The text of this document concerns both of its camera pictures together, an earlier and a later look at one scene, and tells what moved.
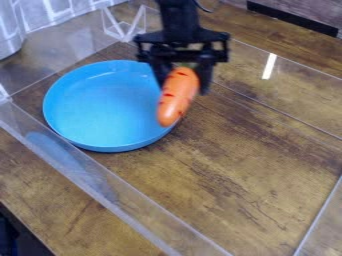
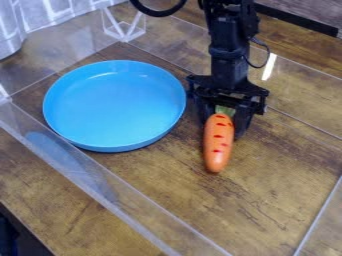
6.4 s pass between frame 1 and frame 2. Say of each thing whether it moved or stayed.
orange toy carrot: moved
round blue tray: stayed
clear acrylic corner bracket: stayed
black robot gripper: moved
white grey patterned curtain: stayed
